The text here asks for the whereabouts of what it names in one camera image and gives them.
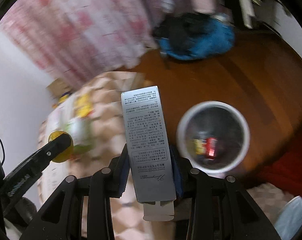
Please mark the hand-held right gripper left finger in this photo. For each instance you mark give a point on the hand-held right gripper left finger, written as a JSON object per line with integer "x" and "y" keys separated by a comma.
{"x": 122, "y": 177}

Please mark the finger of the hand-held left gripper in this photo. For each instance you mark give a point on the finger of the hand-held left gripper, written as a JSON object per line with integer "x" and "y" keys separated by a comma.
{"x": 38, "y": 160}

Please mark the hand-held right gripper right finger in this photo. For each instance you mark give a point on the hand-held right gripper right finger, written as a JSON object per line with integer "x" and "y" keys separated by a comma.
{"x": 178, "y": 177}

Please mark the silver printed carton box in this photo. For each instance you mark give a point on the silver printed carton box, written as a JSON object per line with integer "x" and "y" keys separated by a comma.
{"x": 146, "y": 135}

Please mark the yellow-capped green-label bottle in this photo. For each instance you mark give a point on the yellow-capped green-label bottle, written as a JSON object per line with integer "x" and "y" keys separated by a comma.
{"x": 79, "y": 127}

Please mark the white round waste bin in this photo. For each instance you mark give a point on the white round waste bin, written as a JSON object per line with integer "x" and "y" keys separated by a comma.
{"x": 241, "y": 122}

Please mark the yellow snack wrapper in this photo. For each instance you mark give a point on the yellow snack wrapper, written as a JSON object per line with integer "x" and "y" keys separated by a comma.
{"x": 199, "y": 146}

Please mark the red snack wrapper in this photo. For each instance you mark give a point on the red snack wrapper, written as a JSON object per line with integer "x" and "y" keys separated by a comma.
{"x": 211, "y": 148}

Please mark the brown cardboard box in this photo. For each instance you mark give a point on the brown cardboard box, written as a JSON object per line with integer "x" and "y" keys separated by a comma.
{"x": 57, "y": 87}

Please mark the red floor mat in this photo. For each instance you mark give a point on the red floor mat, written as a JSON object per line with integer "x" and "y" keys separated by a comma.
{"x": 286, "y": 172}

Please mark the pale blue cloth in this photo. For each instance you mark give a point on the pale blue cloth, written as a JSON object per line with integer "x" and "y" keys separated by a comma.
{"x": 291, "y": 217}

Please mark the pink patterned curtain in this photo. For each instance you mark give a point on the pink patterned curtain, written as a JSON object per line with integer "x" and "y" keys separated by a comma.
{"x": 78, "y": 30}

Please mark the blue and black bag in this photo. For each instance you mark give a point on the blue and black bag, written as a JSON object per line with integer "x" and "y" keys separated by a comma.
{"x": 201, "y": 42}

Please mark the white furniture frame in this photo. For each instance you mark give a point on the white furniture frame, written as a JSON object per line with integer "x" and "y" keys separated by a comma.
{"x": 246, "y": 2}

